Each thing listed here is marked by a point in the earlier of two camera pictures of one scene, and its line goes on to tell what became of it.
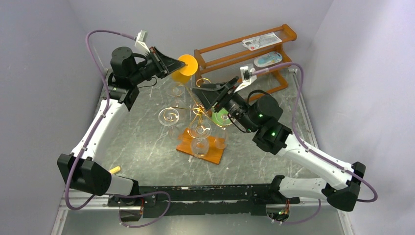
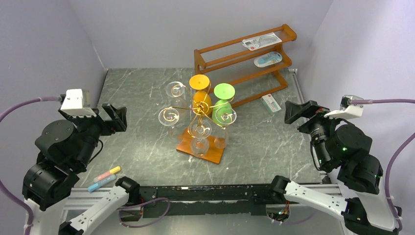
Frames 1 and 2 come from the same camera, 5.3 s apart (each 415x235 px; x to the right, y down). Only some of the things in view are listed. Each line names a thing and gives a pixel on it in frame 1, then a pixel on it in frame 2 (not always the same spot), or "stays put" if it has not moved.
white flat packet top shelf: x=261 y=41 stays put
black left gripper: x=166 y=64 to x=119 y=122
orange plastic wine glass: x=183 y=75 to x=202 y=101
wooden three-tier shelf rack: x=256 y=58 stays put
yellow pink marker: x=115 y=170 stays put
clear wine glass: x=199 y=131 stays put
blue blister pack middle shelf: x=265 y=59 stays put
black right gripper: x=223 y=95 to x=306 y=118
